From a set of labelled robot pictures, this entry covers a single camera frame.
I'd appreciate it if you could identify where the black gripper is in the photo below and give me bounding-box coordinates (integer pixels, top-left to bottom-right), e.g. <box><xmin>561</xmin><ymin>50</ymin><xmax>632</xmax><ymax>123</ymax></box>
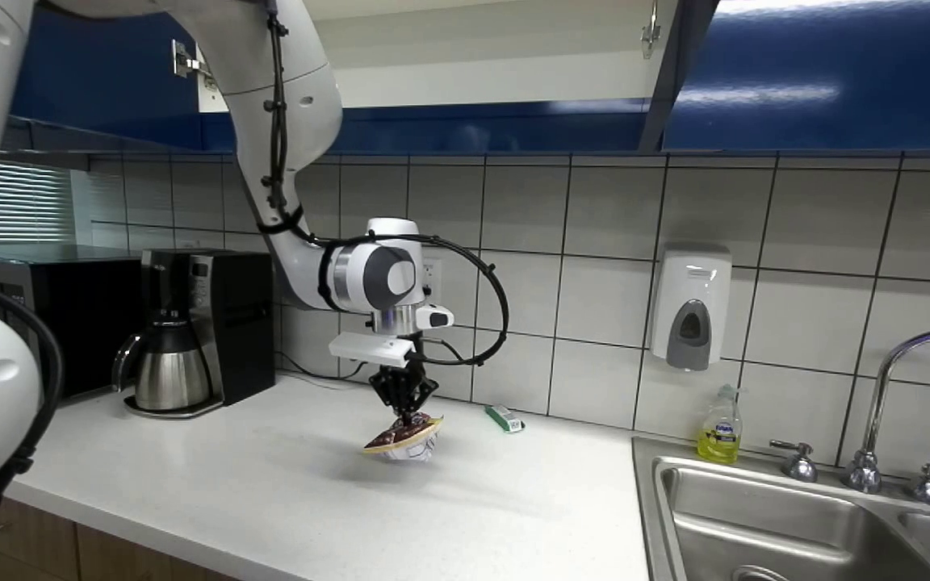
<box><xmin>366</xmin><ymin>361</ymin><xmax>434</xmax><ymax>437</ymax></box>

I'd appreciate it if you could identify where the brown and gold snack bag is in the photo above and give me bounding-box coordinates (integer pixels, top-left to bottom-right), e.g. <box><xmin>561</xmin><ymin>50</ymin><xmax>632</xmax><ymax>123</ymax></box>
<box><xmin>363</xmin><ymin>418</ymin><xmax>450</xmax><ymax>464</ymax></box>

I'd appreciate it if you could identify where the wooden lower cabinet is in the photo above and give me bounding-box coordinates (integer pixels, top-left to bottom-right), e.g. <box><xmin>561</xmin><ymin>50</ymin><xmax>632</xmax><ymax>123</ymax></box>
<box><xmin>0</xmin><ymin>495</ymin><xmax>233</xmax><ymax>581</ymax></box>

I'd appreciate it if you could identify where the open white cabinet interior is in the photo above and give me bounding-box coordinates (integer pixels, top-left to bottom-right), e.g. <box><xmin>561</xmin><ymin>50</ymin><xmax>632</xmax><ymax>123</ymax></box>
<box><xmin>195</xmin><ymin>0</ymin><xmax>683</xmax><ymax>118</ymax></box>

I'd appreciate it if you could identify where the metal cabinet hinge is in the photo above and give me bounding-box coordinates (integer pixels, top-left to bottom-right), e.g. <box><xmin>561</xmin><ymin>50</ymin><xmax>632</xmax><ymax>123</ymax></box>
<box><xmin>169</xmin><ymin>35</ymin><xmax>233</xmax><ymax>95</ymax></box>

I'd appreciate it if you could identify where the open blue cabinet door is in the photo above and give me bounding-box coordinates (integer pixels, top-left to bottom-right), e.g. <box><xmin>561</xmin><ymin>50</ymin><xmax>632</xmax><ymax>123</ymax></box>
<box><xmin>635</xmin><ymin>0</ymin><xmax>723</xmax><ymax>154</ymax></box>

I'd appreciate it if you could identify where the blue cabinet with hinge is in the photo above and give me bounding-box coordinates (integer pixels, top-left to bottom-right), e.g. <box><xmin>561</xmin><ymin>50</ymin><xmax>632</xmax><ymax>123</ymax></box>
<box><xmin>6</xmin><ymin>0</ymin><xmax>208</xmax><ymax>148</ymax></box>

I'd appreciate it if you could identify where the closed blue cabinet door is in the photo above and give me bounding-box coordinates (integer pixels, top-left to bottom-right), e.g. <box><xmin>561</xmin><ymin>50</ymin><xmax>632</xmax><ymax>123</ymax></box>
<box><xmin>661</xmin><ymin>0</ymin><xmax>930</xmax><ymax>154</ymax></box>

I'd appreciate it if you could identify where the small green pack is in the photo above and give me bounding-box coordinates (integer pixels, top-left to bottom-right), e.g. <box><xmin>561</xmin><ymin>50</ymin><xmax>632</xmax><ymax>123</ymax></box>
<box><xmin>480</xmin><ymin>403</ymin><xmax>530</xmax><ymax>439</ymax></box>

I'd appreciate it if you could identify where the black coffee maker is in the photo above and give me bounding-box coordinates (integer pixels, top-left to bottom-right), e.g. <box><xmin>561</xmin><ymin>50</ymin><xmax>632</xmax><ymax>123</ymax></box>
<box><xmin>140</xmin><ymin>248</ymin><xmax>279</xmax><ymax>420</ymax></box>

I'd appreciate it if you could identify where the steel coffee carafe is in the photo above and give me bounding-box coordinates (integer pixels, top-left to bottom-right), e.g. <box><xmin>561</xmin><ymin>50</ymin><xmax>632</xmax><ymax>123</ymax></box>
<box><xmin>109</xmin><ymin>310</ymin><xmax>223</xmax><ymax>420</ymax></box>

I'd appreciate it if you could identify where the yellow dish soap bottle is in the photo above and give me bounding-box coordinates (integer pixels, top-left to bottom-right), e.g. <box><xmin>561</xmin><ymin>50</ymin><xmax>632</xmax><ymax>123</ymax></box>
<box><xmin>694</xmin><ymin>384</ymin><xmax>745</xmax><ymax>468</ymax></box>

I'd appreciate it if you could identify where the black microwave oven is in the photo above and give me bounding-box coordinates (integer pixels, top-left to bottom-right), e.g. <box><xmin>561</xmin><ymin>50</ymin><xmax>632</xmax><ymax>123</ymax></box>
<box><xmin>0</xmin><ymin>253</ymin><xmax>151</xmax><ymax>408</ymax></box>

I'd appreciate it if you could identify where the stainless steel sink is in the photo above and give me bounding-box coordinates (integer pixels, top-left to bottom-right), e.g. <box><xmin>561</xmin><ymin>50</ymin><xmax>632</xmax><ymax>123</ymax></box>
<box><xmin>629</xmin><ymin>432</ymin><xmax>930</xmax><ymax>581</ymax></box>

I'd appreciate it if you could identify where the white window blind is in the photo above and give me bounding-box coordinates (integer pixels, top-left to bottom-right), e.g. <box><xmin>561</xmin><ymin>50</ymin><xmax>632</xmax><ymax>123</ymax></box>
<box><xmin>0</xmin><ymin>157</ymin><xmax>77</xmax><ymax>260</ymax></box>

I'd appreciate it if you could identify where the chrome gooseneck faucet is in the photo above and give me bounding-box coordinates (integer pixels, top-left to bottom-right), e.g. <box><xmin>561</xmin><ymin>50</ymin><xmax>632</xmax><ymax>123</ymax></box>
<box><xmin>842</xmin><ymin>326</ymin><xmax>930</xmax><ymax>497</ymax></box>

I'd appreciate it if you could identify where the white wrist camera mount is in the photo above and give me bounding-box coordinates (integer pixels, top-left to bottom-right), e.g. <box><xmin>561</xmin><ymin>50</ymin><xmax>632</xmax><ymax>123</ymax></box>
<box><xmin>326</xmin><ymin>329</ymin><xmax>421</xmax><ymax>371</ymax></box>

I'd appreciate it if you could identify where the black power cord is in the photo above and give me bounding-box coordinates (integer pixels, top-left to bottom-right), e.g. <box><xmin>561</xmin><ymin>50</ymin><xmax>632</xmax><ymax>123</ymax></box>
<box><xmin>275</xmin><ymin>351</ymin><xmax>379</xmax><ymax>386</ymax></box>

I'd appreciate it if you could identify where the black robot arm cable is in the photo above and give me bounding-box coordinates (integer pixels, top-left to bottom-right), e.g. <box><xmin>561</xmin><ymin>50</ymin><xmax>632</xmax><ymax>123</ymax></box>
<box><xmin>254</xmin><ymin>0</ymin><xmax>513</xmax><ymax>371</ymax></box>

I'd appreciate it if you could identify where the white wall soap dispenser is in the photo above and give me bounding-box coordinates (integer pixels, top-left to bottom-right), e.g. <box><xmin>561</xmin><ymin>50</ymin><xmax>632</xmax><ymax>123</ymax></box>
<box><xmin>650</xmin><ymin>248</ymin><xmax>736</xmax><ymax>375</ymax></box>

